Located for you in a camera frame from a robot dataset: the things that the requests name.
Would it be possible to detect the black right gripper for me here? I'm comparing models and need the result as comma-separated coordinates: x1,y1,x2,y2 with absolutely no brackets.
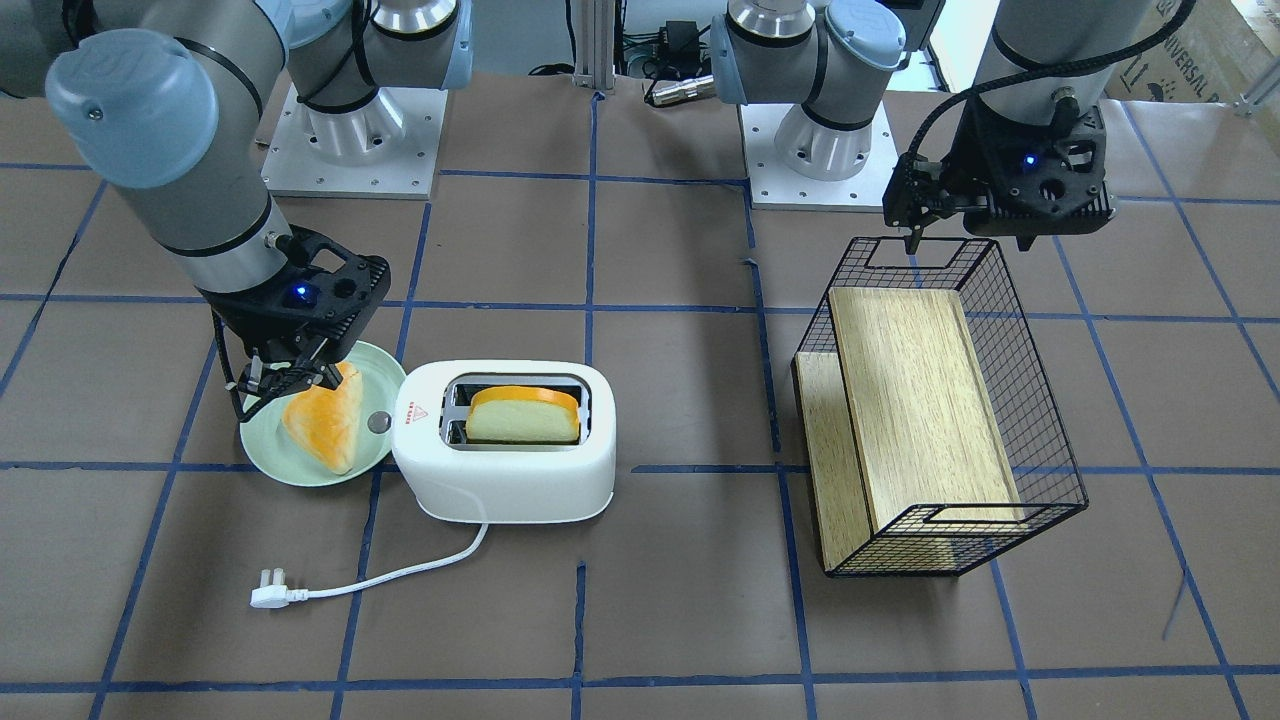
205,290,376,421

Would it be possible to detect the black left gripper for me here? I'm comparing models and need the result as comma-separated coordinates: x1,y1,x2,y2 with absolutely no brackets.
882,152,986,258

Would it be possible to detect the white two-slot toaster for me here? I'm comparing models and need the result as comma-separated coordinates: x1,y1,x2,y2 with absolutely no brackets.
390,359,617,524

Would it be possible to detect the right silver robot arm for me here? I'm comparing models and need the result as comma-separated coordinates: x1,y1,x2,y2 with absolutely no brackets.
3,1,474,421

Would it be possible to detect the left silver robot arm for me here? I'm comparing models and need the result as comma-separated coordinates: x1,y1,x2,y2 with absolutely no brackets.
710,1,1196,252

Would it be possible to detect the bread slice in toaster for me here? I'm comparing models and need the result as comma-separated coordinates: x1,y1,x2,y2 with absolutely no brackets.
465,386,581,445

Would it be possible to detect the triangular bread on plate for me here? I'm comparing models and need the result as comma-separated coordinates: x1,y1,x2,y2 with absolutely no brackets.
282,361,364,474

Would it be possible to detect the light green plate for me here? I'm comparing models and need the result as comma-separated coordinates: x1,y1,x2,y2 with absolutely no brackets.
239,342,406,487

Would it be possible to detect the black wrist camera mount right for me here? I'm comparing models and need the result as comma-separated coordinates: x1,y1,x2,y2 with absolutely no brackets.
201,225,390,364

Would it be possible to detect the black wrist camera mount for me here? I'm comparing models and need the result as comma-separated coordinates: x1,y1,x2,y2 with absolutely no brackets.
943,99,1116,251
201,225,390,364

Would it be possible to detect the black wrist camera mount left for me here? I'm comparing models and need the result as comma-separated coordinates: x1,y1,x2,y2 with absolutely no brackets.
943,99,1116,251

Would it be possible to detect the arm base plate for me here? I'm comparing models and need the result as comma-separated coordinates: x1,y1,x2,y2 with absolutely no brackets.
739,104,899,214
262,88,449,200

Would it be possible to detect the white toaster power cord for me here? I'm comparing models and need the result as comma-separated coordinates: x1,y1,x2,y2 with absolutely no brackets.
250,520,492,610

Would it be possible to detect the black wire basket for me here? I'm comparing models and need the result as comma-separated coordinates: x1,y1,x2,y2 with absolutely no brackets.
792,237,1089,578

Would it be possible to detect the aluminium frame post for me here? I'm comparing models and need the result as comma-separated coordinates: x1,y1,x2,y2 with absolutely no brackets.
570,0,621,96

